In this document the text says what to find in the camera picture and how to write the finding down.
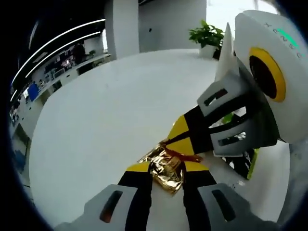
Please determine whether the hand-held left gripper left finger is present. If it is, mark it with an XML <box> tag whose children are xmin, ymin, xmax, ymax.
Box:
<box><xmin>54</xmin><ymin>161</ymin><xmax>153</xmax><ymax>231</ymax></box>

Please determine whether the long ceiling light strip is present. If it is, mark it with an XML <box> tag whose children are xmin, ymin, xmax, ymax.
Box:
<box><xmin>25</xmin><ymin>31</ymin><xmax>102</xmax><ymax>79</ymax></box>
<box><xmin>11</xmin><ymin>18</ymin><xmax>106</xmax><ymax>86</ymax></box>

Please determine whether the gold foil skincare sachet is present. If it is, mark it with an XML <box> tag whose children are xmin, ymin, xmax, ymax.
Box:
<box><xmin>136</xmin><ymin>139</ymin><xmax>203</xmax><ymax>197</ymax></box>

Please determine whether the green potted plant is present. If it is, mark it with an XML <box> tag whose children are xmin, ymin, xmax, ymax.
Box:
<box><xmin>188</xmin><ymin>19</ymin><xmax>226</xmax><ymax>58</ymax></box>

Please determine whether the black green skincare pack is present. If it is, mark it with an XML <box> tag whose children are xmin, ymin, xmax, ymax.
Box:
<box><xmin>220</xmin><ymin>112</ymin><xmax>261</xmax><ymax>180</ymax></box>

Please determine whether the long white office counter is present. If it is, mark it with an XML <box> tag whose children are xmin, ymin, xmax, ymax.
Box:
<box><xmin>39</xmin><ymin>52</ymin><xmax>113</xmax><ymax>94</ymax></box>

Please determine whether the blue storage bin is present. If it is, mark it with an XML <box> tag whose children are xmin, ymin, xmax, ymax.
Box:
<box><xmin>27</xmin><ymin>84</ymin><xmax>39</xmax><ymax>102</ymax></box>

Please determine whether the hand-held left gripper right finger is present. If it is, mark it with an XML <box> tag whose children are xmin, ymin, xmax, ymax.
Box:
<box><xmin>181</xmin><ymin>160</ymin><xmax>282</xmax><ymax>231</ymax></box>

